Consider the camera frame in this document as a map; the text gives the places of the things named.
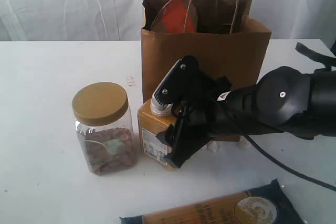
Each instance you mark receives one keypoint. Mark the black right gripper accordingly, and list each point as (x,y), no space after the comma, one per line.
(204,108)

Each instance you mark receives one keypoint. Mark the yellow millet bottle white cap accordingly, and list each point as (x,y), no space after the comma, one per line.
(150,125)

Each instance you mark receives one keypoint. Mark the brown paper bag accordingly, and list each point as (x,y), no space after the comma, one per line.
(227,43)

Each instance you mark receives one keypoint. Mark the nut jar gold lid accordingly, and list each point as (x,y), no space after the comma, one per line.
(103,124)

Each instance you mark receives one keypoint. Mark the brown red paper pouch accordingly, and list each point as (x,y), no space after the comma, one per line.
(176,17)

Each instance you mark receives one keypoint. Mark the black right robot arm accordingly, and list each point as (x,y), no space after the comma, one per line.
(284,100)

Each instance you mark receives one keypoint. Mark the spaghetti packet dark blue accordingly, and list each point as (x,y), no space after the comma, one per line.
(264,204)

